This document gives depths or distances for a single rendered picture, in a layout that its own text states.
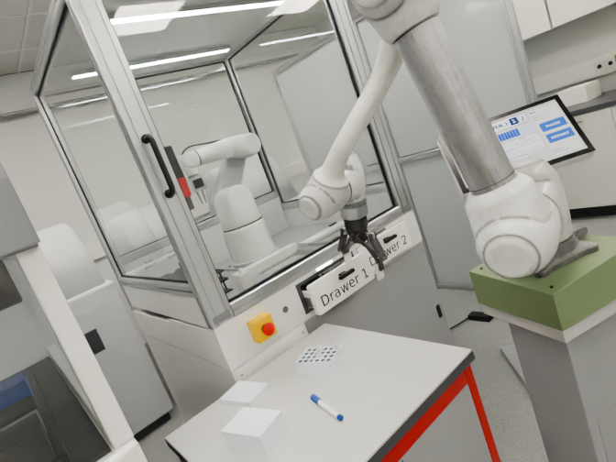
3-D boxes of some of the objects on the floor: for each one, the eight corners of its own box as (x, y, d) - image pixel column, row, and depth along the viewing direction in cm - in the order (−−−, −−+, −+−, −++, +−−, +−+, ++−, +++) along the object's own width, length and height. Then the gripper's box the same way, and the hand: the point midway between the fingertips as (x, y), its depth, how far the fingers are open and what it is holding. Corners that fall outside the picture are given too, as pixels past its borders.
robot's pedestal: (703, 521, 122) (650, 279, 108) (630, 584, 115) (562, 332, 101) (601, 460, 151) (549, 261, 137) (537, 507, 143) (475, 302, 129)
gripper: (392, 216, 133) (401, 278, 140) (335, 208, 151) (346, 263, 159) (377, 225, 128) (387, 289, 136) (320, 215, 147) (332, 271, 154)
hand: (365, 271), depth 147 cm, fingers open, 13 cm apart
